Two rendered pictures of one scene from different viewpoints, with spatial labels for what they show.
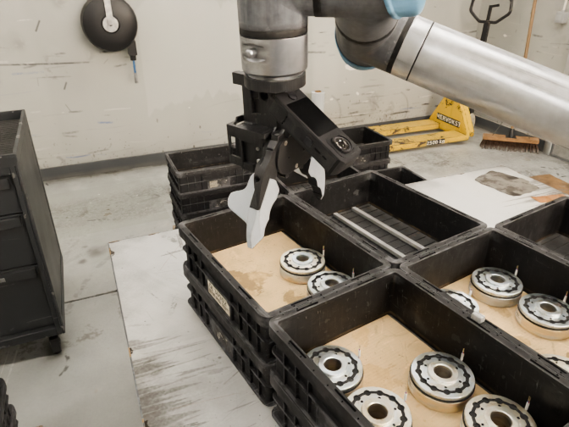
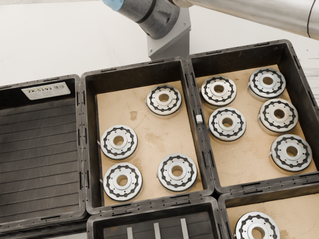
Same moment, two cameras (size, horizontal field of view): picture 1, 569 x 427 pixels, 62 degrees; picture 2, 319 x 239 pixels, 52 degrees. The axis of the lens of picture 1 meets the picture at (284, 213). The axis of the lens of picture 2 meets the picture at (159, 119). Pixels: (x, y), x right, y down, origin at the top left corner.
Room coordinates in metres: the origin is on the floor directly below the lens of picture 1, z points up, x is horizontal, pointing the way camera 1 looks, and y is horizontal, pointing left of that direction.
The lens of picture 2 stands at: (0.97, -0.21, 1.68)
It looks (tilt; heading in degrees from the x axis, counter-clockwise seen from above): 63 degrees down; 213
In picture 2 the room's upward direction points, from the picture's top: 10 degrees counter-clockwise
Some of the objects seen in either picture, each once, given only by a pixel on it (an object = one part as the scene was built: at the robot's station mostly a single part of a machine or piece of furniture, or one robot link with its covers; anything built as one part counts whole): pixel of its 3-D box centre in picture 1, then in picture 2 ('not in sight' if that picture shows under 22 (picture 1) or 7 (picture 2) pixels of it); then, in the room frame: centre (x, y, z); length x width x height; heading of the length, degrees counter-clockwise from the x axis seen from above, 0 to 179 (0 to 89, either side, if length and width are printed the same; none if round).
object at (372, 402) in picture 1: (377, 412); (279, 114); (0.49, -0.14, 0.86); 0.05 x 0.05 x 0.01
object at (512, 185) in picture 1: (505, 181); not in sight; (1.70, -0.86, 0.71); 0.22 x 0.19 x 0.01; 23
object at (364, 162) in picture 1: (346, 174); not in sight; (2.57, -0.36, 0.37); 0.40 x 0.30 x 0.45; 113
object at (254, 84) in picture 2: not in sight; (267, 82); (0.40, -0.20, 0.86); 0.10 x 0.10 x 0.01
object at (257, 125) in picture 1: (271, 121); not in sight; (0.56, 0.02, 1.29); 0.09 x 0.08 x 0.12; 52
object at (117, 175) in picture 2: (497, 280); (122, 180); (0.83, -0.45, 0.86); 0.05 x 0.05 x 0.01
